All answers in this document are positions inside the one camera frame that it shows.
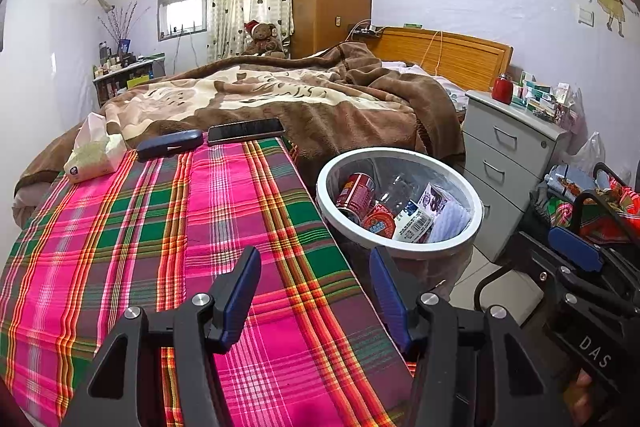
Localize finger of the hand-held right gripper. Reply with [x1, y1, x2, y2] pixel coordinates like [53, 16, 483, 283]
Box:
[515, 233, 576, 323]
[547, 227, 603, 273]

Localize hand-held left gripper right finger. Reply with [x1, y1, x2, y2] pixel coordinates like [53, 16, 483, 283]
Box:
[369, 246, 571, 427]

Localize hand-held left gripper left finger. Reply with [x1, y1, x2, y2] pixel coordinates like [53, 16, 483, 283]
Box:
[60, 246, 262, 427]

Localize white trash bin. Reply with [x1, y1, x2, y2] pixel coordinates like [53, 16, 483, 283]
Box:
[315, 148, 485, 308]

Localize red round lid cup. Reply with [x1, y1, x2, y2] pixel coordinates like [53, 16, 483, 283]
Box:
[361, 202, 401, 235]

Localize pink box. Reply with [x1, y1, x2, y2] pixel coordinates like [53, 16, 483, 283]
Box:
[392, 199, 436, 243]

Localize lavender white cloth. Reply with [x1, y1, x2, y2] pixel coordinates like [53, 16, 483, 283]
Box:
[430, 202, 471, 243]

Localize printed paper wrapper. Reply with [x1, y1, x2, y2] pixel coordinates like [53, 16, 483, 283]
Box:
[417, 183, 448, 215]

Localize red can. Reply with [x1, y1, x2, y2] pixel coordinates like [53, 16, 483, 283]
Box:
[335, 173, 376, 222]

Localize clear plastic bottle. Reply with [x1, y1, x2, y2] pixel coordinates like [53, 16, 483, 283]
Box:
[375, 174, 416, 208]

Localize person's right hand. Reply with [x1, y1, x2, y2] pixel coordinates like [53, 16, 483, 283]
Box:
[562, 367, 608, 427]

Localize colourful woven bag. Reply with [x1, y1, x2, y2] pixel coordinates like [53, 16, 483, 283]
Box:
[545, 164, 640, 248]

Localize white plastic bag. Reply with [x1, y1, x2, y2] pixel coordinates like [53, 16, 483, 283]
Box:
[572, 132, 607, 175]

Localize grey drawer nightstand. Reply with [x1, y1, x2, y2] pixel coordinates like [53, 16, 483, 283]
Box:
[462, 89, 568, 263]

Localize pink green plaid cloth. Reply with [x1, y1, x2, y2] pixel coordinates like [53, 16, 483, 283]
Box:
[0, 138, 416, 427]

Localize group of medicine boxes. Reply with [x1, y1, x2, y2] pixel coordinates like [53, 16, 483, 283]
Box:
[510, 71, 576, 124]

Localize black smartphone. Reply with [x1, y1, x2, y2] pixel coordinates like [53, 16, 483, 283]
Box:
[206, 118, 286, 146]

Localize red jar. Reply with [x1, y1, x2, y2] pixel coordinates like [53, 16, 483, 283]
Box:
[491, 74, 512, 104]

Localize dark blue glasses case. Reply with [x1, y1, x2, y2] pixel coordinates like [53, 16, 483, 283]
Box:
[136, 129, 205, 160]

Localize white pink bedsheet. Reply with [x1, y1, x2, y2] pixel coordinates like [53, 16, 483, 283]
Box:
[382, 61, 468, 108]

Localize brown printed blanket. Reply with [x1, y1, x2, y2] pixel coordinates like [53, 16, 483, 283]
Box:
[15, 42, 466, 188]

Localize pale yellow tissue pack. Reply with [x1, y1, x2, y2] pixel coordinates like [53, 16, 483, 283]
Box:
[63, 112, 128, 184]

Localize wooden headboard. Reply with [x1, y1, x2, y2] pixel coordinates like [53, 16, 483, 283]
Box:
[372, 27, 514, 94]

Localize cluttered shelf desk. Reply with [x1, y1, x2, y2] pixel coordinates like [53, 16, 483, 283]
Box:
[92, 54, 168, 108]

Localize brown teddy bear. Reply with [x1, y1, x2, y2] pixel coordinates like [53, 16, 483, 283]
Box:
[242, 20, 286, 56]

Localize small window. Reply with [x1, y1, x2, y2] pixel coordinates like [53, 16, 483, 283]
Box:
[157, 0, 208, 42]

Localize dried branches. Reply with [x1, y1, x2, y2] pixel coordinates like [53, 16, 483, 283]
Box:
[97, 2, 151, 52]

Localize orange cable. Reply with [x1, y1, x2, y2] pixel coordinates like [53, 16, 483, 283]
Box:
[422, 29, 446, 78]

